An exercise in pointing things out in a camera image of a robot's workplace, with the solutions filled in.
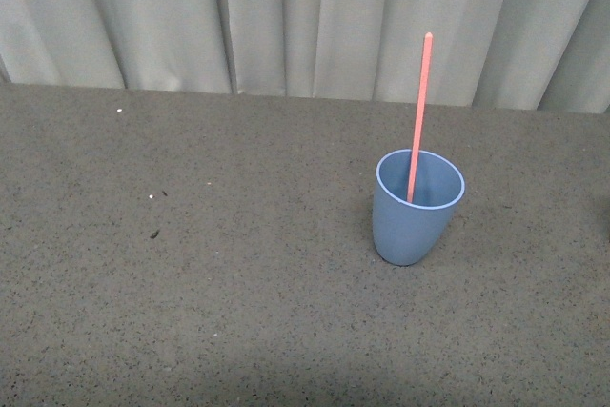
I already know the blue plastic cup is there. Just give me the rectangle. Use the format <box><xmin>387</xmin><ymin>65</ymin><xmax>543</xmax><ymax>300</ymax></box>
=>
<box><xmin>372</xmin><ymin>149</ymin><xmax>465</xmax><ymax>266</ymax></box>

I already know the white pleated curtain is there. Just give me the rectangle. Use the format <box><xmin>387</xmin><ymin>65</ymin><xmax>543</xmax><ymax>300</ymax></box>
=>
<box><xmin>1</xmin><ymin>0</ymin><xmax>609</xmax><ymax>113</ymax></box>

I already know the pink chopstick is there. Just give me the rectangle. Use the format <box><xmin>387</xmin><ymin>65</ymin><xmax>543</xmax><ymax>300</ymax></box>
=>
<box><xmin>406</xmin><ymin>31</ymin><xmax>434</xmax><ymax>203</ymax></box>

